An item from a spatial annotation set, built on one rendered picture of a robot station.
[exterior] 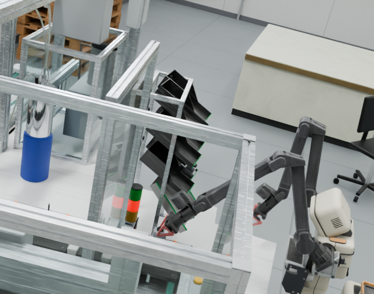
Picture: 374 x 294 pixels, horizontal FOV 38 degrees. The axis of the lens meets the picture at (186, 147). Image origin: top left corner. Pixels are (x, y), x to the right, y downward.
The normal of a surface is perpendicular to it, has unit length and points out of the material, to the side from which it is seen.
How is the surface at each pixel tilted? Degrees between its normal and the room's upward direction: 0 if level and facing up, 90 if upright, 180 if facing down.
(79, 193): 0
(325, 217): 90
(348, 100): 90
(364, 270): 0
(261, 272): 0
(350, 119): 90
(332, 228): 90
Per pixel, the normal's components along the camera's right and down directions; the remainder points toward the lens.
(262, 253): 0.20, -0.88
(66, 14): -0.13, 0.40
